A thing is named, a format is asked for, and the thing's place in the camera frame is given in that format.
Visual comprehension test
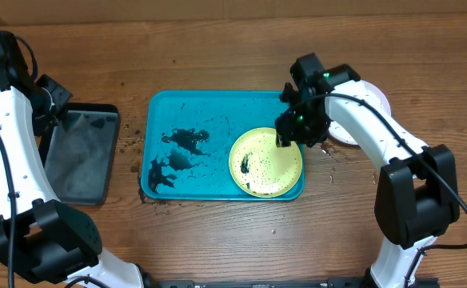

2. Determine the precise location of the yellow-green round plate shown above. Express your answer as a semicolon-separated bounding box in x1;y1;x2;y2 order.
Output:
229;127;303;198

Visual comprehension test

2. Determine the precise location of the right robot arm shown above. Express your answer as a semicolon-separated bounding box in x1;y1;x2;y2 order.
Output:
275;54;460;287

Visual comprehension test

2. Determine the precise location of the white round plate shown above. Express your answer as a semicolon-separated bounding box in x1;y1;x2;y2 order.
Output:
328;80;391;146

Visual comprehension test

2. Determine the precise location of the teal plastic serving tray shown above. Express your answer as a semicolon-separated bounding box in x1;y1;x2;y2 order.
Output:
140;90;288;202

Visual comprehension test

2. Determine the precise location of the black water tray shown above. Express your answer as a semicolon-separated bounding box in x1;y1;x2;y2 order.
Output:
38;102;121;206

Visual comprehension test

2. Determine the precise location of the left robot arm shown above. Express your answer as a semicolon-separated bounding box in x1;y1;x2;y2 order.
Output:
0;30;156;287

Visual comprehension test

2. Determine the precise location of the dark green sponge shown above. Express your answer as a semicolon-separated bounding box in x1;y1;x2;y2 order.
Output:
61;112;82;131

